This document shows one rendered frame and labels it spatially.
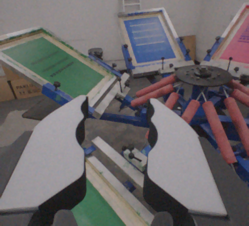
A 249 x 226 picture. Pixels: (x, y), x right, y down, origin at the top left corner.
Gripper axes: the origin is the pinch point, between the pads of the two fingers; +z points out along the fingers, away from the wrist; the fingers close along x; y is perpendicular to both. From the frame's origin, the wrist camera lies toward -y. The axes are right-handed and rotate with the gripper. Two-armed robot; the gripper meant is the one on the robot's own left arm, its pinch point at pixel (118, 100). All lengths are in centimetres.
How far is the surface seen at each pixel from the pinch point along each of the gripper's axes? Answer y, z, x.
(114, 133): 167, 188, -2
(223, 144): 50, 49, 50
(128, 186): 74, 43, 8
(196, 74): 29, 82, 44
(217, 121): 43, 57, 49
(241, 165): 55, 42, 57
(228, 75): 27, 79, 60
